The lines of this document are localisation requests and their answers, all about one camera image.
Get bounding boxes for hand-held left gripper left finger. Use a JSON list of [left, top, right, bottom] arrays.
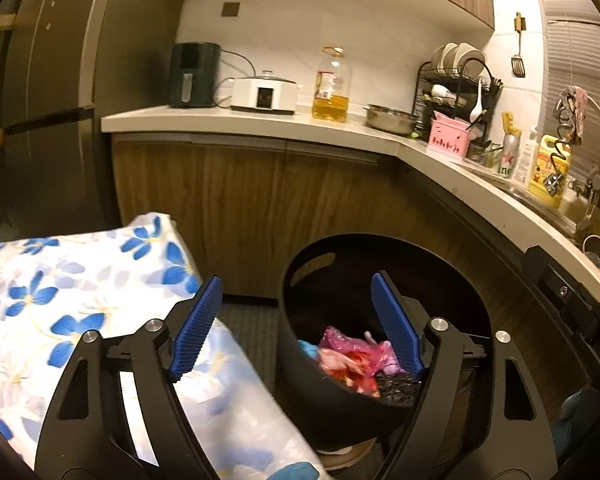
[[34, 275, 224, 480]]

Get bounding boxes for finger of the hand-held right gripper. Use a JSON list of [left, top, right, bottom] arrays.
[[522, 245, 583, 309]]

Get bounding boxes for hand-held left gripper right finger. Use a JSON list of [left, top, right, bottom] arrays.
[[370, 272, 561, 480]]

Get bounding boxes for pink plastic bag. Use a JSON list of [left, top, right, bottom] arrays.
[[319, 326, 381, 361]]

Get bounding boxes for black plastic bag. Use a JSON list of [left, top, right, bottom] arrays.
[[375, 374, 423, 407]]

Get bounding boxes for red plastic bag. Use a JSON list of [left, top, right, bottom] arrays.
[[325, 352, 378, 396]]

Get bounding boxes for black trash bin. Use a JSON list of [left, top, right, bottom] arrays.
[[278, 233, 493, 448]]

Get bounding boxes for steel cup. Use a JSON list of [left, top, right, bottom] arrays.
[[582, 234, 600, 267]]

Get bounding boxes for grey floor mat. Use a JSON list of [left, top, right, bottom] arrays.
[[215, 302, 288, 411]]

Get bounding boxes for steel kitchen sink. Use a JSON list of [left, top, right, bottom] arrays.
[[500, 180, 600, 271]]

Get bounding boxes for steel spring faucet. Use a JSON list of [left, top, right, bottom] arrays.
[[545, 87, 600, 196]]

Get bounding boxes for yellow detergent bottle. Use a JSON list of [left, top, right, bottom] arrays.
[[528, 134, 572, 208]]

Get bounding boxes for white pump bottle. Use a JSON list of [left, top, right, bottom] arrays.
[[512, 125, 540, 186]]

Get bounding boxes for green silver drink can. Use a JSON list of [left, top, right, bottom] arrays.
[[497, 132, 522, 178]]

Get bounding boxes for blue floral tablecloth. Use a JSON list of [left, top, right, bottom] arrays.
[[0, 214, 331, 480]]

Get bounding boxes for kitchen counter with wooden cabinets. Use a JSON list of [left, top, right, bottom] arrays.
[[101, 105, 600, 411]]

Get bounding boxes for pink utensil holder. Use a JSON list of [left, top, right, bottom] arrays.
[[427, 119, 473, 161]]

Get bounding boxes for dark cloth on faucet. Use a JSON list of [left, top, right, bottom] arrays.
[[560, 87, 588, 136]]

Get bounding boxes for black dish rack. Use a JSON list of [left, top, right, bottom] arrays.
[[416, 42, 504, 146]]

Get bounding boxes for white ladle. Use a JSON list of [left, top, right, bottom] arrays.
[[467, 77, 485, 123]]

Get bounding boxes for hanging metal spatula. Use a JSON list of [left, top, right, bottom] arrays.
[[511, 11, 527, 78]]

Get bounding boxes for steel mixing bowl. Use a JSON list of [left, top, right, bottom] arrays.
[[364, 104, 421, 135]]

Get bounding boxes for white plate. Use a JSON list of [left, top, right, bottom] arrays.
[[452, 42, 487, 68], [431, 43, 458, 71]]

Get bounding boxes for cooking oil bottle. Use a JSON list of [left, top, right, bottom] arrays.
[[312, 46, 354, 123]]

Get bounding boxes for window blinds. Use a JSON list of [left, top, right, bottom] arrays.
[[532, 0, 600, 181]]

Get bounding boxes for white electric cooker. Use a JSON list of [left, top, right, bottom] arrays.
[[230, 71, 301, 114]]

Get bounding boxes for black air fryer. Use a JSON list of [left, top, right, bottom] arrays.
[[168, 42, 222, 109]]

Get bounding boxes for grey refrigerator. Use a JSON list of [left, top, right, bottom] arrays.
[[0, 0, 196, 246]]

